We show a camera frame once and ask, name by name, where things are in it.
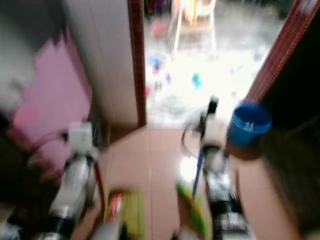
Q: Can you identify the blue-handled green broom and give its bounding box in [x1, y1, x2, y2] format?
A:
[175, 95, 220, 239]

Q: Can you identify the yellow dustpan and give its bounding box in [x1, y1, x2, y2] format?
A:
[92, 159, 146, 239]

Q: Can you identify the teal water bottle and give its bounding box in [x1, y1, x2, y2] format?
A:
[191, 73, 203, 90]

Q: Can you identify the blue plastic bucket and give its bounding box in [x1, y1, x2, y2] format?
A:
[226, 101, 273, 148]

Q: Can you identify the white high chair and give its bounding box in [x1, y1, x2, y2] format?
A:
[172, 0, 219, 52]

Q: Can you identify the grey robot right leg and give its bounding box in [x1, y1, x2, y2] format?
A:
[172, 227, 198, 240]

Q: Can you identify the grey robot leg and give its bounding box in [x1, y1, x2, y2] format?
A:
[93, 219, 123, 240]
[172, 227, 198, 240]

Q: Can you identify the grey robot left leg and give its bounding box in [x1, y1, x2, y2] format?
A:
[93, 219, 123, 240]

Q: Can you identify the pink cloth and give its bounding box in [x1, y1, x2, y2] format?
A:
[12, 39, 94, 172]

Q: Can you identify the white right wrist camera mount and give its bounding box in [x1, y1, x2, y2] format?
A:
[202, 117, 229, 151]

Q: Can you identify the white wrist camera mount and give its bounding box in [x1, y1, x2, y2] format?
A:
[202, 117, 229, 151]
[68, 122, 99, 162]

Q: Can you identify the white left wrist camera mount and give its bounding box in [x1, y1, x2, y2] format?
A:
[68, 122, 99, 162]

